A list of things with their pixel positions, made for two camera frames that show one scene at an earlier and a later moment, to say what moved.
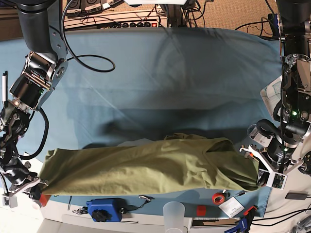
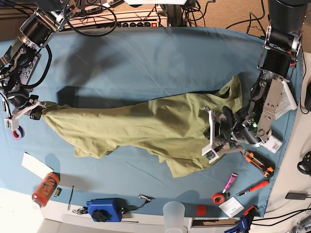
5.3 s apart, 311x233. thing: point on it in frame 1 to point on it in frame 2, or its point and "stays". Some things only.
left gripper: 25,180 to 33,108
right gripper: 270,168 to 221,126
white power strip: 153,19 stays
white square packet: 232,207 stays
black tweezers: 69,205 stays
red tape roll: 218,198 stays
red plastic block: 201,210 stays
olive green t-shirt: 181,161 to 171,127
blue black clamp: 246,222 stays
